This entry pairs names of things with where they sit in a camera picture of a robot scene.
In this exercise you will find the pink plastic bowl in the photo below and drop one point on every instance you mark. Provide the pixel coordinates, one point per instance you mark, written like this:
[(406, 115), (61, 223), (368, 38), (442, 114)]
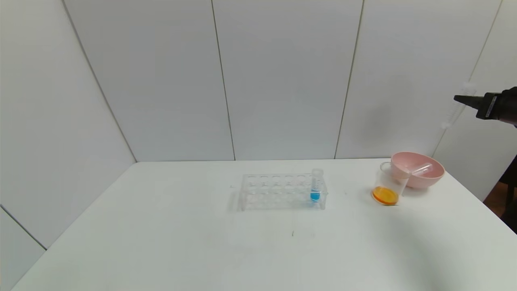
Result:
[(424, 182)]

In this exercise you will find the clear acrylic test tube rack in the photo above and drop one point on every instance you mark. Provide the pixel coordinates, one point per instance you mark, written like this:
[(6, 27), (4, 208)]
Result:
[(276, 199)]

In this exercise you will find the blue pigment test tube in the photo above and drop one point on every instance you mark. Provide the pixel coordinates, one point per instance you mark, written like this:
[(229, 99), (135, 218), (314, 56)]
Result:
[(315, 196)]

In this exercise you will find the clear glass beaker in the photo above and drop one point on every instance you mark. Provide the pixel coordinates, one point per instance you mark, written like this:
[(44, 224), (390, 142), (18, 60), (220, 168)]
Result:
[(385, 195)]

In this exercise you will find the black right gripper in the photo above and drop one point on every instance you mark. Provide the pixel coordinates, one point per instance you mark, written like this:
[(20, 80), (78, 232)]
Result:
[(489, 106)]

